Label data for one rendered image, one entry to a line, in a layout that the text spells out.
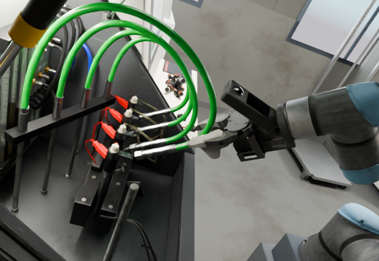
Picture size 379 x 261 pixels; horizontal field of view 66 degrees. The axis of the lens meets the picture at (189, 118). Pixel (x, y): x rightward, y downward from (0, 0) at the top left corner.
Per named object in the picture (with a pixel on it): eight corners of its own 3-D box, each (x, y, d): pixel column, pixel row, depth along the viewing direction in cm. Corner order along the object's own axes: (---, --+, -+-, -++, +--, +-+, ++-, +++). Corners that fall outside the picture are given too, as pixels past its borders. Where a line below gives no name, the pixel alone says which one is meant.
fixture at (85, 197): (103, 250, 76) (117, 212, 69) (65, 240, 74) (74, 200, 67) (129, 166, 105) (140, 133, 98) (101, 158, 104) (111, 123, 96)
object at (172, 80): (185, 102, 129) (189, 92, 127) (162, 94, 128) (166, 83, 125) (186, 82, 149) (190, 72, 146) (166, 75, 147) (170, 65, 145)
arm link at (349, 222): (349, 232, 92) (377, 203, 85) (369, 273, 80) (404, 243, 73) (315, 221, 90) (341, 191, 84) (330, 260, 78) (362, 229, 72)
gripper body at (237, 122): (237, 163, 60) (296, 154, 54) (220, 132, 56) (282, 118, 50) (242, 139, 66) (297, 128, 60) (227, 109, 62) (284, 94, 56)
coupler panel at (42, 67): (36, 104, 80) (49, -11, 65) (23, 100, 80) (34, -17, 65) (56, 84, 91) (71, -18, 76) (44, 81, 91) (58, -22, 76)
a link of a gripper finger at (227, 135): (206, 151, 58) (249, 137, 55) (203, 146, 57) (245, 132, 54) (208, 137, 62) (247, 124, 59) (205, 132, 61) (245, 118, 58)
